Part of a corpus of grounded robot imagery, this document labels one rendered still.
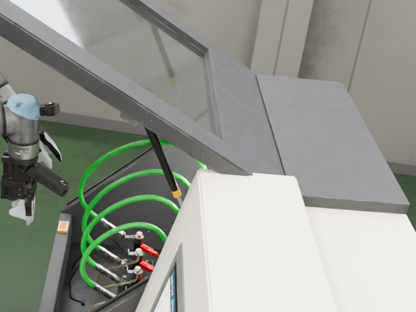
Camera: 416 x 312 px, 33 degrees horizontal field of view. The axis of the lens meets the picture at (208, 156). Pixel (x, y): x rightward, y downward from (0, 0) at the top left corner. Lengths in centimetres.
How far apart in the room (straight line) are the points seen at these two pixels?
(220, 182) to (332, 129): 54
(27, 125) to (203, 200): 52
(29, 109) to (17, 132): 7
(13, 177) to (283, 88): 84
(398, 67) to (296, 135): 296
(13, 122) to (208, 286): 72
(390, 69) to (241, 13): 104
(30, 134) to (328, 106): 85
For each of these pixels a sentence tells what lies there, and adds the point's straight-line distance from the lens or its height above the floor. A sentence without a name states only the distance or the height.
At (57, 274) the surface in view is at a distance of 216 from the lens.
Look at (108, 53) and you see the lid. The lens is 161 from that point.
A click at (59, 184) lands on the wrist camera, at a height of 135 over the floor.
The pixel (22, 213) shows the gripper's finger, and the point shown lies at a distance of 189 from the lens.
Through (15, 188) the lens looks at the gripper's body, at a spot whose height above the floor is 133.
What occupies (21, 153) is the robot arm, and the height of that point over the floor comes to 144.
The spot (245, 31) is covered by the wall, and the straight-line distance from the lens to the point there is 462.
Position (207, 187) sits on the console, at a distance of 147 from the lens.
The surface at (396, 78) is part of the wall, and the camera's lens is 481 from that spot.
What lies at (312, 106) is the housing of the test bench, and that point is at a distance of 206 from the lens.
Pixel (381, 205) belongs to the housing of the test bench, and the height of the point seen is 149.
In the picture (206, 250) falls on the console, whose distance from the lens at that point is 130.
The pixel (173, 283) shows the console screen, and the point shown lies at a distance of 144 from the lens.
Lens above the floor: 232
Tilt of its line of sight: 29 degrees down
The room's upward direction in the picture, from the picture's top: 9 degrees clockwise
